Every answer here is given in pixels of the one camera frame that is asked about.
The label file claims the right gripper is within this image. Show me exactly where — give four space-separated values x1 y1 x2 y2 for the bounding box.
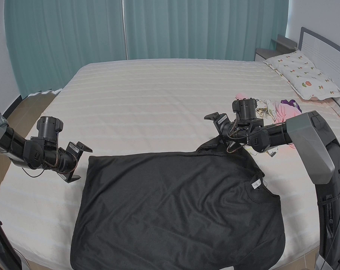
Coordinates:
204 112 240 142

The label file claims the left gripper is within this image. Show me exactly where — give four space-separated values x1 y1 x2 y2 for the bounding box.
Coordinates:
57 141 93 184

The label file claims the black T-shirt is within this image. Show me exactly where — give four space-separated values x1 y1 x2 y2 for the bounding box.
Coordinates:
69 135 285 270

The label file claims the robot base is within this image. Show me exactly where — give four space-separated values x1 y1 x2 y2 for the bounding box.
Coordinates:
315 253 327 270

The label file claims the bed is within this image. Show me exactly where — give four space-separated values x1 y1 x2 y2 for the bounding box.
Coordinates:
0 26 340 270

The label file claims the white printed garment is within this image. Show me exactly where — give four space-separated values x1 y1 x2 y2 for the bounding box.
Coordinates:
244 98 280 158

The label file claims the grey white bedside table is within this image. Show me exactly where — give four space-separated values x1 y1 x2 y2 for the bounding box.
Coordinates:
256 34 298 61

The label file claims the white printed pillow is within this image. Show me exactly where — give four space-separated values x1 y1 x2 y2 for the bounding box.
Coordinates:
263 51 340 101

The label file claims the blue-green curtain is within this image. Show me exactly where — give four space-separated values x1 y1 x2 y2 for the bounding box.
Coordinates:
124 0 290 61
4 0 128 99

